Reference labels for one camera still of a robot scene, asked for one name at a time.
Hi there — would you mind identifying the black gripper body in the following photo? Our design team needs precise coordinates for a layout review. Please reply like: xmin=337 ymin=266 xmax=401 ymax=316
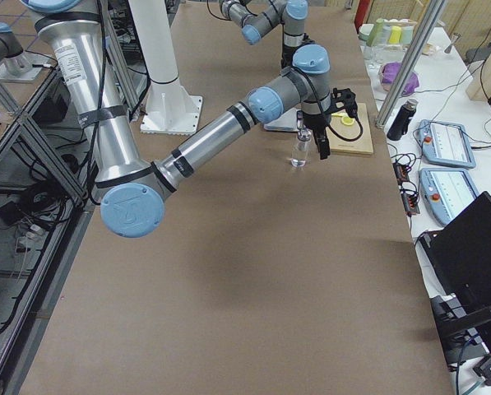
xmin=301 ymin=101 xmax=331 ymax=136

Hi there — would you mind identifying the glass sauce bottle metal cap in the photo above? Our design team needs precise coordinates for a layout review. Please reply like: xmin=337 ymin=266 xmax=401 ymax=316
xmin=290 ymin=128 xmax=312 ymax=167

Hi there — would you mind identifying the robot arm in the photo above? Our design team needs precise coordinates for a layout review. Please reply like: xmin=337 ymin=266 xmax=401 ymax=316
xmin=206 ymin=0 xmax=315 ymax=68
xmin=26 ymin=1 xmax=332 ymax=238

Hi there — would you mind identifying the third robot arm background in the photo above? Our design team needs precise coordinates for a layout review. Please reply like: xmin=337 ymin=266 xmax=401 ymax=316
xmin=0 ymin=22 xmax=40 ymax=83

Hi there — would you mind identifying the digital kitchen scale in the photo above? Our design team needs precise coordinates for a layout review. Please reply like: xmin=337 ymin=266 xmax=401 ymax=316
xmin=263 ymin=109 xmax=303 ymax=132

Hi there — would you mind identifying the green cup on side table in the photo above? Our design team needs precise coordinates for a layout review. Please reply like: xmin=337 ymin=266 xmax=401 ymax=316
xmin=366 ymin=18 xmax=386 ymax=47

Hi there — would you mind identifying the yellow cup on side table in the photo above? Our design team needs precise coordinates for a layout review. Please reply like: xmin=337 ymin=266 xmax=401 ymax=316
xmin=387 ymin=26 xmax=402 ymax=45

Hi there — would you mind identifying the lemon slice front left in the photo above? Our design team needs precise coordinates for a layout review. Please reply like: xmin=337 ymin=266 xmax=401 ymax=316
xmin=340 ymin=116 xmax=355 ymax=126

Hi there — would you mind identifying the bamboo cutting board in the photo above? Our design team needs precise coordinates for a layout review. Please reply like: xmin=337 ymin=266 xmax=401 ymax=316
xmin=327 ymin=103 xmax=373 ymax=156

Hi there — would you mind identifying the black water bottle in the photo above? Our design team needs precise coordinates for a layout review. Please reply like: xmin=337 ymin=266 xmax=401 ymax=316
xmin=387 ymin=99 xmax=419 ymax=141

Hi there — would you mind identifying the upper teach pendant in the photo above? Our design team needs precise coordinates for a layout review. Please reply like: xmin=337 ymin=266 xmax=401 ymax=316
xmin=418 ymin=119 xmax=476 ymax=169

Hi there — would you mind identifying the teach pendant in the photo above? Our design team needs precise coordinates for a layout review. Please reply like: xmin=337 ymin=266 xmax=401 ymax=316
xmin=418 ymin=119 xmax=476 ymax=169
xmin=419 ymin=168 xmax=479 ymax=226

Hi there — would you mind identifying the lower teach pendant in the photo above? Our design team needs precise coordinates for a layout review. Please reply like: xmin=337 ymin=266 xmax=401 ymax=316
xmin=419 ymin=168 xmax=479 ymax=226

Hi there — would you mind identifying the black monitor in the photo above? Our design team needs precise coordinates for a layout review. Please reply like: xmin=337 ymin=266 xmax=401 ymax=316
xmin=420 ymin=192 xmax=491 ymax=354

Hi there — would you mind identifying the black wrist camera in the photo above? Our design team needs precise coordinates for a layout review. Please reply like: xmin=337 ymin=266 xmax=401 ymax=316
xmin=331 ymin=88 xmax=358 ymax=119

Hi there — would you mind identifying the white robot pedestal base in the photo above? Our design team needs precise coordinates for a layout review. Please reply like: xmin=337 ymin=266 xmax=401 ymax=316
xmin=129 ymin=0 xmax=203 ymax=135

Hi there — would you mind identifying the aluminium frame post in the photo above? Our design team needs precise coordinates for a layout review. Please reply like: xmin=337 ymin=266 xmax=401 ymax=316
xmin=375 ymin=0 xmax=447 ymax=129

